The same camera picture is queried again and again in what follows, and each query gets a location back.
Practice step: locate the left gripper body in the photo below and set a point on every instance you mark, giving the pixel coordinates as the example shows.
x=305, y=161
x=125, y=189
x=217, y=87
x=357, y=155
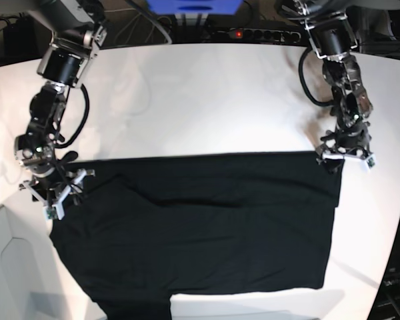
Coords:
x=345, y=144

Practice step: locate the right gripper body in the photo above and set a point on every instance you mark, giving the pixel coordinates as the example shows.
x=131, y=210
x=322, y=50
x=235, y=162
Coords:
x=52, y=182

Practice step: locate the black T-shirt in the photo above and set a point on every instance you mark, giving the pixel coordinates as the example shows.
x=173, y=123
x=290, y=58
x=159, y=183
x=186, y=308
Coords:
x=212, y=225

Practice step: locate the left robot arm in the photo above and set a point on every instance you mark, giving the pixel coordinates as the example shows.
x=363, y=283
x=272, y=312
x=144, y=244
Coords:
x=332, y=39

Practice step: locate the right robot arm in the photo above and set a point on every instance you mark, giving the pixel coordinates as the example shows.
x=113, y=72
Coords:
x=78, y=32

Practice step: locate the black power strip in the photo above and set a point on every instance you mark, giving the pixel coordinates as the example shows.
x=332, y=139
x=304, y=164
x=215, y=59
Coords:
x=273, y=36

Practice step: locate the blue plastic box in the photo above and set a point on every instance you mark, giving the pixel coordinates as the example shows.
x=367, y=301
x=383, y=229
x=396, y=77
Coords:
x=216, y=7

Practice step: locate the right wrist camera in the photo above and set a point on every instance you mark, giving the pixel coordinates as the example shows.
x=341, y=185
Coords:
x=54, y=212

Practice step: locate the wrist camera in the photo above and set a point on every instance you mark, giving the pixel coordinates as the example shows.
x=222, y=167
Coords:
x=369, y=162
x=54, y=212

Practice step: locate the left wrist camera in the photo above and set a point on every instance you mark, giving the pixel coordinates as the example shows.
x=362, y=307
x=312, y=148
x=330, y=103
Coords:
x=369, y=162

